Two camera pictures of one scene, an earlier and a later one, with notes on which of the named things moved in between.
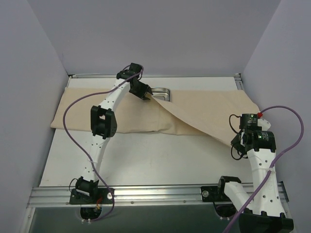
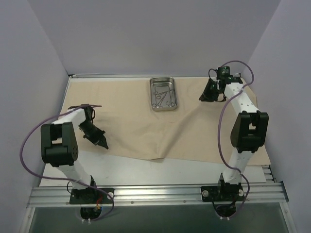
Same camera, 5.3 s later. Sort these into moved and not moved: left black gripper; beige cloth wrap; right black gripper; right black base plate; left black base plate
Moved: right black gripper; left black gripper; beige cloth wrap
Not moved: left black base plate; right black base plate
